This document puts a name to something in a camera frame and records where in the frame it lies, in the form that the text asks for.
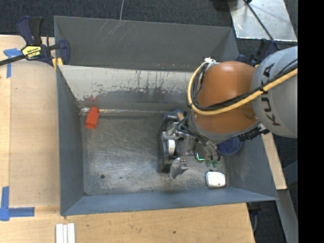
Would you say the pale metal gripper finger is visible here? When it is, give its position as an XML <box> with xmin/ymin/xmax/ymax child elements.
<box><xmin>169</xmin><ymin>157</ymin><xmax>190</xmax><ymax>180</ymax></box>

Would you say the white rounded block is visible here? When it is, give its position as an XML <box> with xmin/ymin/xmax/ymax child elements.
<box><xmin>205</xmin><ymin>170</ymin><xmax>227</xmax><ymax>188</ymax></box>

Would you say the blue ball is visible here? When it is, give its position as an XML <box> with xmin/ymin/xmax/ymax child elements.
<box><xmin>217</xmin><ymin>136</ymin><xmax>243</xmax><ymax>156</ymax></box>

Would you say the grey metal bin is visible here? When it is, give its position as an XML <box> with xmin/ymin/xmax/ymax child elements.
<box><xmin>53</xmin><ymin>15</ymin><xmax>279</xmax><ymax>217</ymax></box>

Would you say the orange-red block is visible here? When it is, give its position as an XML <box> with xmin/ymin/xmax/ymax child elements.
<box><xmin>85</xmin><ymin>106</ymin><xmax>100</xmax><ymax>130</ymax></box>

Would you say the pale wood board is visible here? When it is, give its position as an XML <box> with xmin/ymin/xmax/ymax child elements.
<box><xmin>9</xmin><ymin>59</ymin><xmax>62</xmax><ymax>209</ymax></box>

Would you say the black cylinder on white bracket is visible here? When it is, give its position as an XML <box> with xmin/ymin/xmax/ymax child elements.
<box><xmin>237</xmin><ymin>125</ymin><xmax>270</xmax><ymax>142</ymax></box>

